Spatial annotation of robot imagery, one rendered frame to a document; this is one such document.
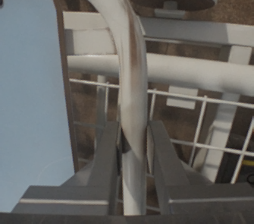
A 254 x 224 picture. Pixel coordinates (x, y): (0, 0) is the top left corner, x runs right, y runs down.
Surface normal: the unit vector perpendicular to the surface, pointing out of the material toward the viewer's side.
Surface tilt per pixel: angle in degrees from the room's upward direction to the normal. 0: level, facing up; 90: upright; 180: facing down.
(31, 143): 1
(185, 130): 0
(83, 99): 0
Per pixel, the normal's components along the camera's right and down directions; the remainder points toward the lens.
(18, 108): -0.19, 0.26
